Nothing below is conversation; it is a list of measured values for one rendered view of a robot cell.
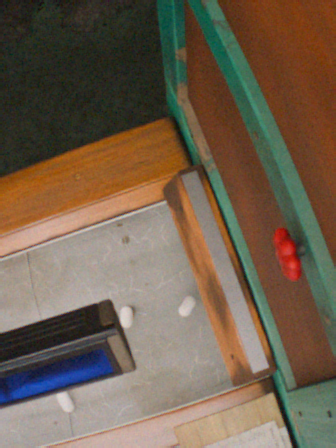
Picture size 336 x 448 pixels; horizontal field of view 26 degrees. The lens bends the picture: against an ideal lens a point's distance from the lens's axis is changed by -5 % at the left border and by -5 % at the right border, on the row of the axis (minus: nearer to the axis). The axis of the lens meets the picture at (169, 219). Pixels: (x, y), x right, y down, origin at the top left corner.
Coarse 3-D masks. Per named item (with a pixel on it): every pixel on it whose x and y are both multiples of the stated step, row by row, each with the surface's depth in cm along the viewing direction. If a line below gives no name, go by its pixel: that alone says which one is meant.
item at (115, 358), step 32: (64, 320) 72; (96, 320) 70; (0, 352) 69; (32, 352) 68; (64, 352) 68; (96, 352) 69; (128, 352) 71; (0, 384) 69; (32, 384) 70; (64, 384) 72
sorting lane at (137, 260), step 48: (96, 240) 109; (144, 240) 109; (0, 288) 107; (48, 288) 107; (96, 288) 107; (144, 288) 107; (192, 288) 106; (144, 336) 105; (192, 336) 105; (96, 384) 103; (144, 384) 103; (192, 384) 103; (0, 432) 101; (48, 432) 101; (96, 432) 101
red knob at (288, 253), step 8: (280, 232) 56; (288, 232) 56; (280, 240) 56; (288, 240) 55; (280, 248) 55; (288, 248) 54; (296, 248) 56; (304, 248) 56; (280, 256) 56; (288, 256) 55; (296, 256) 55; (288, 264) 55; (296, 264) 54; (288, 272) 56; (296, 272) 55; (296, 280) 56
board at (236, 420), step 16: (256, 400) 98; (272, 400) 98; (208, 416) 98; (224, 416) 98; (240, 416) 98; (256, 416) 97; (272, 416) 97; (176, 432) 97; (192, 432) 97; (208, 432) 97; (224, 432) 97; (240, 432) 97
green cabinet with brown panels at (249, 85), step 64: (192, 0) 64; (256, 0) 47; (320, 0) 35; (192, 64) 86; (256, 64) 55; (320, 64) 40; (192, 128) 99; (256, 128) 58; (320, 128) 45; (256, 192) 75; (320, 192) 50; (256, 256) 89; (320, 256) 53; (320, 320) 64; (320, 384) 65
